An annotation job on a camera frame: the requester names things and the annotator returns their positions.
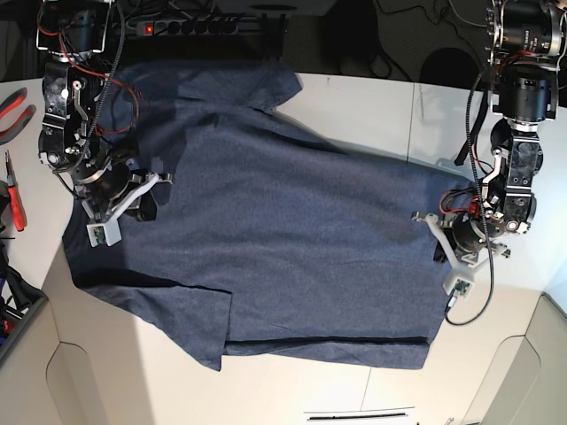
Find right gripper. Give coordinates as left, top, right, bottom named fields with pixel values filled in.
left=73, top=150, right=174, bottom=222

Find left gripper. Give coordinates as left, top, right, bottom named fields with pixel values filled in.
left=412, top=212, right=489, bottom=283

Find blue t-shirt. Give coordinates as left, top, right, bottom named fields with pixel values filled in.
left=63, top=61, right=470, bottom=370

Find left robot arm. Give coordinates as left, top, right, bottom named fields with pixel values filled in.
left=413, top=1, right=566, bottom=294

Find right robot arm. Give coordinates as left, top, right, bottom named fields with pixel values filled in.
left=40, top=61, right=454, bottom=280

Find red grey pliers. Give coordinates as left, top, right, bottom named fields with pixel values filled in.
left=0, top=87, right=36, bottom=142

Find black power strip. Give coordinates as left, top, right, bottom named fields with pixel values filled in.
left=126, top=15, right=268, bottom=38

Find grey storage bin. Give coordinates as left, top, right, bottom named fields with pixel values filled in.
left=0, top=254, right=49, bottom=368

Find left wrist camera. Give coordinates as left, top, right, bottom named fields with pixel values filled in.
left=443, top=274, right=474, bottom=311

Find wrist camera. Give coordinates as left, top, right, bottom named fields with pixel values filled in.
left=86, top=220, right=121, bottom=248
left=443, top=274, right=474, bottom=311

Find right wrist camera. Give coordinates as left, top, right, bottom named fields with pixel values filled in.
left=86, top=220, right=121, bottom=248

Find black braided left cable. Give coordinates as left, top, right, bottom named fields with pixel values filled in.
left=48, top=0, right=128, bottom=196

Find red handled cutters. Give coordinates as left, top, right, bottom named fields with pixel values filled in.
left=5, top=151, right=27, bottom=232

